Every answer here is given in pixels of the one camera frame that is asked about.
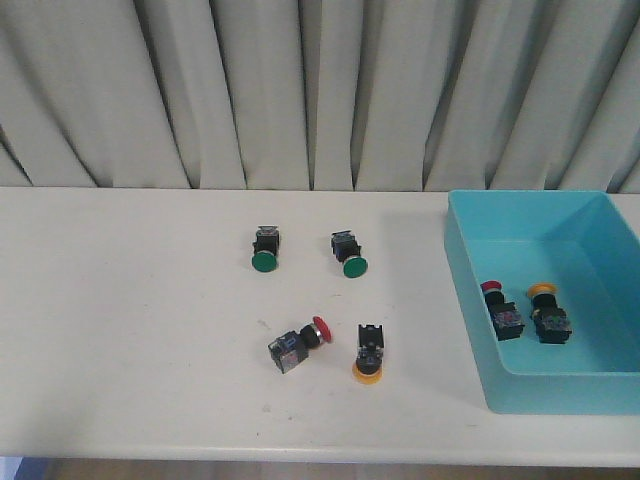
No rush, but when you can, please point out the red button on table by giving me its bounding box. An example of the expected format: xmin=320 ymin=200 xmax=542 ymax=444
xmin=268 ymin=316 xmax=332 ymax=374

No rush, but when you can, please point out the left green push button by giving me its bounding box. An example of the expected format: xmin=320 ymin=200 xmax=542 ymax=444
xmin=251 ymin=226 xmax=280 ymax=273

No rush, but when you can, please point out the yellow button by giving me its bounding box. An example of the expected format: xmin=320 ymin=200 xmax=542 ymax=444
xmin=527 ymin=282 xmax=573 ymax=344
xmin=352 ymin=324 xmax=385 ymax=385

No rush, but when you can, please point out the grey curtain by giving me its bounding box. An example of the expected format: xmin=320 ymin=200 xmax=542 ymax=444
xmin=1 ymin=1 xmax=639 ymax=193

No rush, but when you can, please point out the green push button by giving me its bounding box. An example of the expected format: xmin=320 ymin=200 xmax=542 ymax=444
xmin=251 ymin=226 xmax=280 ymax=273
xmin=331 ymin=230 xmax=368 ymax=279

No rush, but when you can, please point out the right green push button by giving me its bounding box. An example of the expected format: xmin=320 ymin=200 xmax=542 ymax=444
xmin=331 ymin=230 xmax=368 ymax=279

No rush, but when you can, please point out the red button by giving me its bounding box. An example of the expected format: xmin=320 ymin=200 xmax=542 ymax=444
xmin=268 ymin=316 xmax=332 ymax=374
xmin=480 ymin=280 xmax=525 ymax=341

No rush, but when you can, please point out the yellow button on table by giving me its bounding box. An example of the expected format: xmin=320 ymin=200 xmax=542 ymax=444
xmin=352 ymin=324 xmax=385 ymax=385

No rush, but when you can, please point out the light blue plastic box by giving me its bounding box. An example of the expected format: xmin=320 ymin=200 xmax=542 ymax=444
xmin=444 ymin=190 xmax=639 ymax=415

